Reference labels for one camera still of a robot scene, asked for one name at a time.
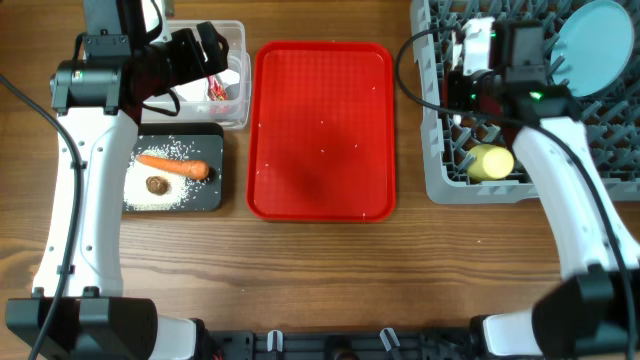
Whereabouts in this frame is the red snack wrapper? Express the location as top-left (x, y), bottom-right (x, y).
top-left (207, 75), bottom-right (229, 101)

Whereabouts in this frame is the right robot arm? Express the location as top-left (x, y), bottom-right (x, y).
top-left (446, 17), bottom-right (639, 359)

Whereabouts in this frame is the black plastic tray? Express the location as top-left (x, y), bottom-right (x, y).
top-left (122, 122), bottom-right (225, 213)

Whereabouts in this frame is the white rice pile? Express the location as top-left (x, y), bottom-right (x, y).
top-left (123, 139), bottom-right (221, 212)

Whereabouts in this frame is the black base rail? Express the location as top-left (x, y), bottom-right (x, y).
top-left (209, 327), bottom-right (494, 360)

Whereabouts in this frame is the brown food scrap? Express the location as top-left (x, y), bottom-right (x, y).
top-left (145, 176), bottom-right (170, 196)

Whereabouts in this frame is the grey dishwasher rack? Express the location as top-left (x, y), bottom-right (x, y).
top-left (410, 0), bottom-right (639, 204)

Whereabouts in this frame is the clear plastic bin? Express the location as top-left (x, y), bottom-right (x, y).
top-left (142, 20), bottom-right (251, 129)

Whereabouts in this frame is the red serving tray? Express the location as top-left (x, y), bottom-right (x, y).
top-left (246, 41), bottom-right (396, 222)

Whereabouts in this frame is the yellow plastic cup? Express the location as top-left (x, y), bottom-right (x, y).
top-left (466, 144), bottom-right (515, 181)

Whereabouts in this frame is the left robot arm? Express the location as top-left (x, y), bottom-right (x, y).
top-left (5, 1), bottom-right (229, 359)

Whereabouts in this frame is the light blue plate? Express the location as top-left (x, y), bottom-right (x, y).
top-left (551, 0), bottom-right (635, 97)

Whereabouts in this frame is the orange carrot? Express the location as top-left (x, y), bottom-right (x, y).
top-left (137, 155), bottom-right (209, 180)

